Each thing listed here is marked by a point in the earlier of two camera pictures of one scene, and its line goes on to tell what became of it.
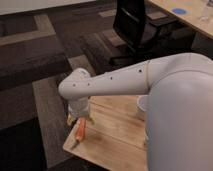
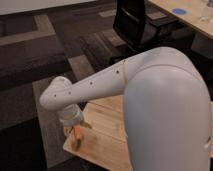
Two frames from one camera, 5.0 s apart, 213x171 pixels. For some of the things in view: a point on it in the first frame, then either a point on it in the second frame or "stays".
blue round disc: [179, 10] stays
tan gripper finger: [90, 119] -> [85, 123]
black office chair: [147, 40] stays
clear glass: [205, 18] stays
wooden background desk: [196, 13] stays
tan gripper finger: [70, 119] -> [67, 130]
